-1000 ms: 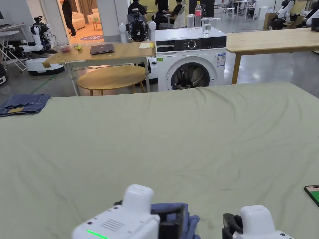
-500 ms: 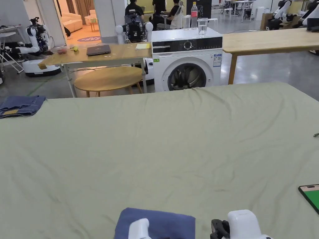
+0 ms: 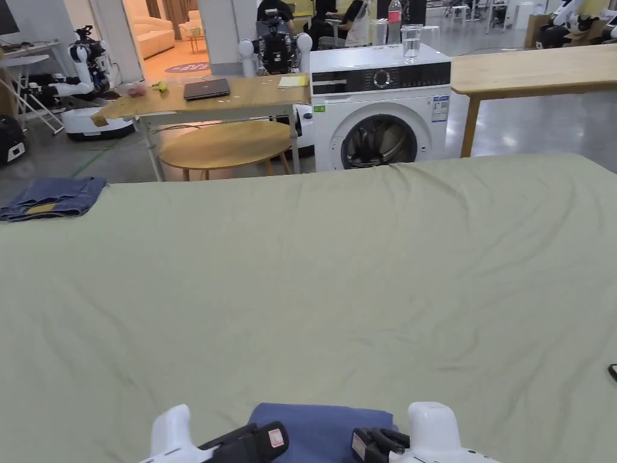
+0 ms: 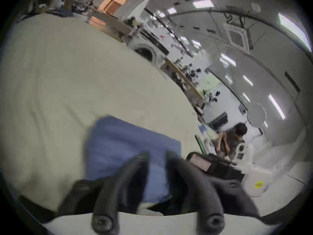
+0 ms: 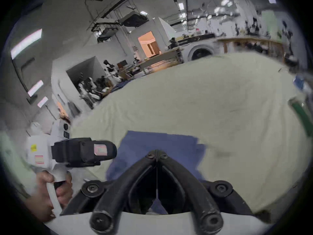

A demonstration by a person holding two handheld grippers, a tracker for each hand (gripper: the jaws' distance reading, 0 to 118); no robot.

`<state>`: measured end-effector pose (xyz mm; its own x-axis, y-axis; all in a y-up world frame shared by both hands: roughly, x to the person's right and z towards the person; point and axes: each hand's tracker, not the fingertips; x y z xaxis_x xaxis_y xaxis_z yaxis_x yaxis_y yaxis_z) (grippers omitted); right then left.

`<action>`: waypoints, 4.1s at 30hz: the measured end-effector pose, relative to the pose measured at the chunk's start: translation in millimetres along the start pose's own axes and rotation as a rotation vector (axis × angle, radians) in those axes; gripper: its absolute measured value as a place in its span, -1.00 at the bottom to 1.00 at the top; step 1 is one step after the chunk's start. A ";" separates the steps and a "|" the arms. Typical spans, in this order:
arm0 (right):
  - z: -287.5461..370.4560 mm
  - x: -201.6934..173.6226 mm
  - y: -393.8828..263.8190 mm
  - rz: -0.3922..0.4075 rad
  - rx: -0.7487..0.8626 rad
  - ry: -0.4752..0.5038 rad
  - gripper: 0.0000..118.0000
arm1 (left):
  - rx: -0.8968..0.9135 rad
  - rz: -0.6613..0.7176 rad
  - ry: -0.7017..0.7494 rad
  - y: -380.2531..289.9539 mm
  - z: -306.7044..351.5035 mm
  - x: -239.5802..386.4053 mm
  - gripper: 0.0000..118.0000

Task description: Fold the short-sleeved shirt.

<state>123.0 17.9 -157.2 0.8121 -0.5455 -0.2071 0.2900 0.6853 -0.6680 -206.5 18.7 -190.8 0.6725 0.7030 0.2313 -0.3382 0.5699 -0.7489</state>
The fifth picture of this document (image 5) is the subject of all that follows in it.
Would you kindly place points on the person's left hand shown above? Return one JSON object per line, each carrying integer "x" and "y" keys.
{"x": 40, "y": 202}

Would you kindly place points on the white washing machine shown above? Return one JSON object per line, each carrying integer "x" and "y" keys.
{"x": 200, "y": 51}

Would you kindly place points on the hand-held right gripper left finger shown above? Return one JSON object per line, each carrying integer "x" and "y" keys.
{"x": 115, "y": 197}

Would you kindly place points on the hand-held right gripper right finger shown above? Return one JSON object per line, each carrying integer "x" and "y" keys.
{"x": 195, "y": 197}

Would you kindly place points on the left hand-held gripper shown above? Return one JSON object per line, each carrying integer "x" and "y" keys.
{"x": 40, "y": 146}

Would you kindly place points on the dark blue shirt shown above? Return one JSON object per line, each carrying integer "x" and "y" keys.
{"x": 161, "y": 142}

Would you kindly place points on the bed with beige sheet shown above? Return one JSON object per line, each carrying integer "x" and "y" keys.
{"x": 200, "y": 101}

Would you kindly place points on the long wooden table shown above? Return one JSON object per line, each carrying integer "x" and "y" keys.
{"x": 254, "y": 44}

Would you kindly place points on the group of white robots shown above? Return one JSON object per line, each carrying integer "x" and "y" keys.
{"x": 97, "y": 84}

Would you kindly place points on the dark blue cloth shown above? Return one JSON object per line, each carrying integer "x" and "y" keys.
{"x": 121, "y": 85}

